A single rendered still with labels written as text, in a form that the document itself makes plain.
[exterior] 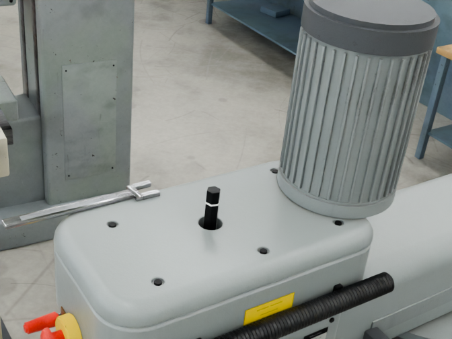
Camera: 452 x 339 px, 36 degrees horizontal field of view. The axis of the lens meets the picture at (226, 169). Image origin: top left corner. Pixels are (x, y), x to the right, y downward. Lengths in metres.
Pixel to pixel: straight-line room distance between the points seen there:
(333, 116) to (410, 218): 0.43
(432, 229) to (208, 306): 0.57
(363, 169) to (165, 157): 3.94
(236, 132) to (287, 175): 4.26
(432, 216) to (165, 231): 0.60
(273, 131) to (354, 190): 4.39
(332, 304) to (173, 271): 0.26
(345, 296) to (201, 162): 3.89
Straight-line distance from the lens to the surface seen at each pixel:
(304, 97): 1.07
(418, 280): 1.34
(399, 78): 1.02
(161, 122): 5.45
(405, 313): 1.38
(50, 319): 1.17
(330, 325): 1.21
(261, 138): 5.35
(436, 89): 5.25
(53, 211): 1.07
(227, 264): 0.99
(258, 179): 1.18
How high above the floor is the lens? 2.51
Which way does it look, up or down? 31 degrees down
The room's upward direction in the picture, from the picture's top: 6 degrees clockwise
